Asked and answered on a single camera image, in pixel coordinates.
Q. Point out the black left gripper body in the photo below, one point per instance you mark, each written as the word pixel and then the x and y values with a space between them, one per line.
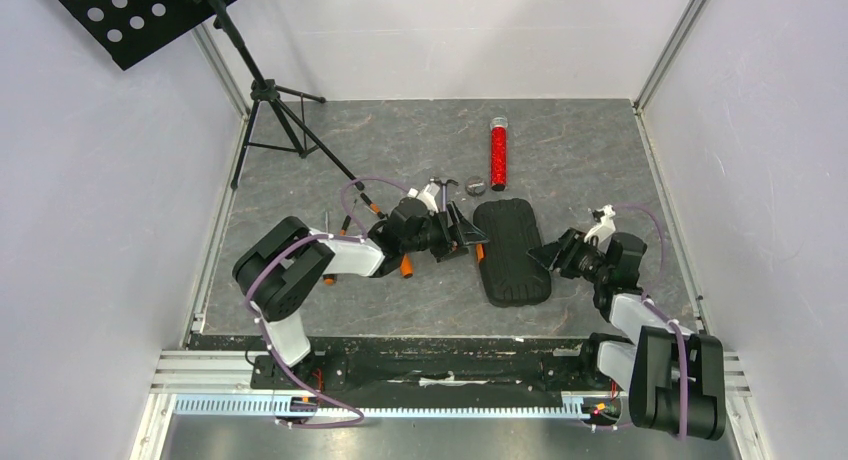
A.
pixel 438 237

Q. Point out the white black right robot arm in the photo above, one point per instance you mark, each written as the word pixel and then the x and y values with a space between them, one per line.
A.
pixel 674 378

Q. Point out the black plastic tool case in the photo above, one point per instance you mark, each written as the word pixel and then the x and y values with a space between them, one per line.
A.
pixel 510 277

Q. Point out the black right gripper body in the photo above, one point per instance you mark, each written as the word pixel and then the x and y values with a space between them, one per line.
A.
pixel 568 253

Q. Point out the steel claw hammer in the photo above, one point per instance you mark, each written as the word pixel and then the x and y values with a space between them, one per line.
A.
pixel 443 186

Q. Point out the thin orange black screwdriver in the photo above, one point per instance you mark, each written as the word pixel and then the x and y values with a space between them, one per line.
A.
pixel 372 207

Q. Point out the large orange handle screwdriver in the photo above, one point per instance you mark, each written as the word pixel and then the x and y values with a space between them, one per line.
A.
pixel 404 261

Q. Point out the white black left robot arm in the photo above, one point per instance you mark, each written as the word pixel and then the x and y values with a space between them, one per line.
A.
pixel 279 272

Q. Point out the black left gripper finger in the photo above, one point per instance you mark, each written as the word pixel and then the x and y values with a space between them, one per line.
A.
pixel 450 252
pixel 463 232

